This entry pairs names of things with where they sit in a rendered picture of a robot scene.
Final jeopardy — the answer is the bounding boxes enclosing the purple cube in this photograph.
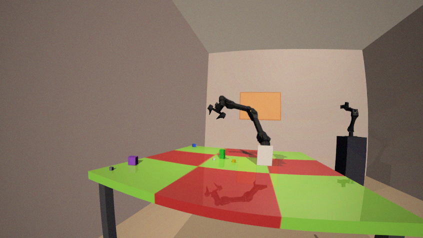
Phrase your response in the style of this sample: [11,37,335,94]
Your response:
[128,155,138,166]

